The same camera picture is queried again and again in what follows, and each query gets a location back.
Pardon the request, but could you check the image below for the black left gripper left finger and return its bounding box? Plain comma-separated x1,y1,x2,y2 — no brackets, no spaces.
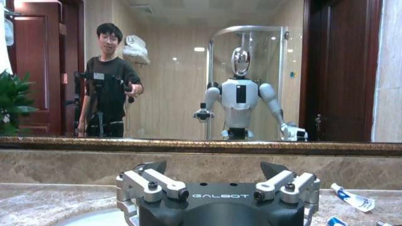
114,160,189,203

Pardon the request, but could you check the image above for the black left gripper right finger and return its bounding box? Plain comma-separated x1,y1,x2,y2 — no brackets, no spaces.
253,161,321,204

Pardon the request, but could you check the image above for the white sink basin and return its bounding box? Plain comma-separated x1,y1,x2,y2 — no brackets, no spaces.
54,207,139,226

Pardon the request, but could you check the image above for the white blue toothpaste tube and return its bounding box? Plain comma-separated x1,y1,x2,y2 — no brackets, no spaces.
328,183,376,213

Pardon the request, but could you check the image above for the small blue white wrapper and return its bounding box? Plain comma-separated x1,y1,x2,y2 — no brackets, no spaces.
326,216,350,226

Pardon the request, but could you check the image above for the white robot torso and head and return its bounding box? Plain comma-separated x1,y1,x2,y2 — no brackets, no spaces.
219,46,261,140

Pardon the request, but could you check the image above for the person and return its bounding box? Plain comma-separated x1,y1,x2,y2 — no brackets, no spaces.
76,23,145,138

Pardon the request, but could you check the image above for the white folded towel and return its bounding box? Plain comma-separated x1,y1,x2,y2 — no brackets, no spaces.
121,35,152,65

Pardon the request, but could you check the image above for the green leafy plant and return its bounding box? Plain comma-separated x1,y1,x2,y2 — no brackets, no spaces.
0,69,38,137

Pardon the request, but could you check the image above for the white hanging cloth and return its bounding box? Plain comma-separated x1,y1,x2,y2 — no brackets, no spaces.
0,3,14,74

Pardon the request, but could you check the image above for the glass shower enclosure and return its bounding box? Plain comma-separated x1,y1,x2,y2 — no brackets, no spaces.
205,25,289,141

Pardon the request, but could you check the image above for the gold framed wall mirror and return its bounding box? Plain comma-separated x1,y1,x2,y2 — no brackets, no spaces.
0,0,402,156

